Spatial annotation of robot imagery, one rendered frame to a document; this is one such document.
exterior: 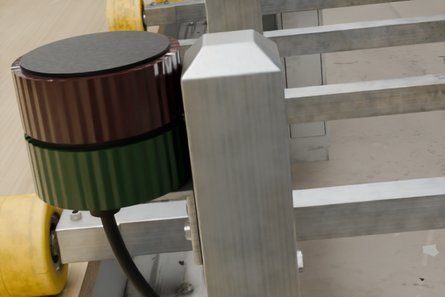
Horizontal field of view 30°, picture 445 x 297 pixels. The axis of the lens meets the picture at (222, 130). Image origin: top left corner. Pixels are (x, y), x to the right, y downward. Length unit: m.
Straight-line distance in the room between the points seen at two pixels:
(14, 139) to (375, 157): 2.22
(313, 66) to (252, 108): 2.68
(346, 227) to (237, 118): 0.36
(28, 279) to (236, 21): 0.25
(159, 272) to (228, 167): 0.95
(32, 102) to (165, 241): 0.37
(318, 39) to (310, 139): 1.97
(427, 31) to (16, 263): 0.67
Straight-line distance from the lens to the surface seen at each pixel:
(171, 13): 1.34
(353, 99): 0.87
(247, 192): 0.30
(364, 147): 3.20
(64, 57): 0.30
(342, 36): 1.11
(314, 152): 3.08
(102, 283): 1.06
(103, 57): 0.29
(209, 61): 0.28
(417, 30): 1.12
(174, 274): 1.23
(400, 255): 2.47
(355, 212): 0.64
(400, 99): 0.88
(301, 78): 2.98
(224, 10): 0.53
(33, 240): 0.63
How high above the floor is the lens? 1.24
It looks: 21 degrees down
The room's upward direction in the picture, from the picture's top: 6 degrees counter-clockwise
